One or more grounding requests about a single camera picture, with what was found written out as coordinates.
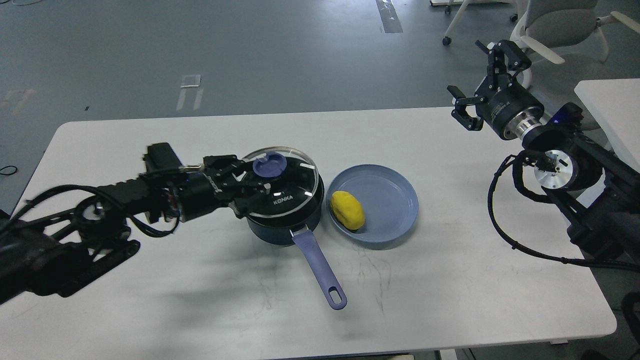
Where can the glass pot lid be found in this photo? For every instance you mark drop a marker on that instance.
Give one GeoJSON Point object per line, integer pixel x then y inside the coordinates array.
{"type": "Point", "coordinates": [293, 177]}

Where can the white side table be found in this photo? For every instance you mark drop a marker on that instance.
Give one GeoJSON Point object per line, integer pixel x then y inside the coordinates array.
{"type": "Point", "coordinates": [615, 105]}

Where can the dark blue saucepan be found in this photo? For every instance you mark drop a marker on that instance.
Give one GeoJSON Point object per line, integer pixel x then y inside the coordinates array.
{"type": "Point", "coordinates": [297, 230]}

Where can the yellow potato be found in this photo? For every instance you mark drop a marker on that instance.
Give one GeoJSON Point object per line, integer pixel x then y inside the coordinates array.
{"type": "Point", "coordinates": [347, 210]}

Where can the white chair base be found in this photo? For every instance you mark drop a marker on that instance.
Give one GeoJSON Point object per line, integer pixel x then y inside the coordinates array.
{"type": "Point", "coordinates": [461, 12]}

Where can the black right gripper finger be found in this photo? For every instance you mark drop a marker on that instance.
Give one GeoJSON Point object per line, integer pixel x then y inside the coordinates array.
{"type": "Point", "coordinates": [460, 113]}
{"type": "Point", "coordinates": [504, 59]}

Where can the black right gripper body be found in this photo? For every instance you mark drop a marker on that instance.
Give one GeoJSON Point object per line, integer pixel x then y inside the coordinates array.
{"type": "Point", "coordinates": [505, 101]}

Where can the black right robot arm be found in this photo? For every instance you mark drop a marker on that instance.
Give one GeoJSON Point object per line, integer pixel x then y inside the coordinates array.
{"type": "Point", "coordinates": [594, 189]}

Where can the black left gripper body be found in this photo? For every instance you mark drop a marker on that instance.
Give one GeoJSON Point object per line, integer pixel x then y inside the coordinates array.
{"type": "Point", "coordinates": [195, 195]}

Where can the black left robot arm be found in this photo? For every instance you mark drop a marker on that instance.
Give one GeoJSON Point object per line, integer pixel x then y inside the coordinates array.
{"type": "Point", "coordinates": [70, 235]}

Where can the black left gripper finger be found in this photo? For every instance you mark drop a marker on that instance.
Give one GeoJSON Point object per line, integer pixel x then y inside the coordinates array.
{"type": "Point", "coordinates": [222, 168]}
{"type": "Point", "coordinates": [247, 199]}

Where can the grey white office chair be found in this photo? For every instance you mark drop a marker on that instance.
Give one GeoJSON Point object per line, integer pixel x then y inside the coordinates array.
{"type": "Point", "coordinates": [550, 24]}

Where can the blue plate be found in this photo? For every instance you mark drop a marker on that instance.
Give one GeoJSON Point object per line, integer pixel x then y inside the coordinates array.
{"type": "Point", "coordinates": [389, 201]}

